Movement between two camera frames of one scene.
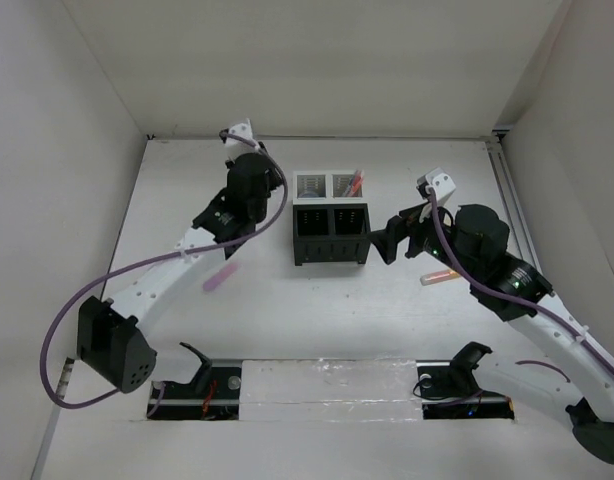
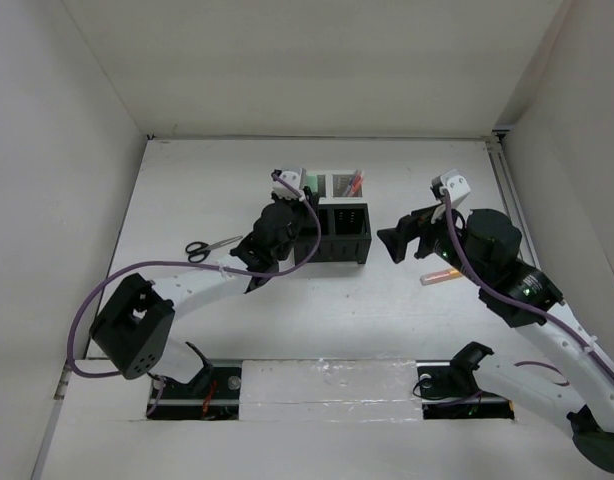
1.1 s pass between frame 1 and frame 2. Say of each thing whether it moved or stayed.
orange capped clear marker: stayed
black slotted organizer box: stayed
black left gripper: moved
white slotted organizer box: stayed
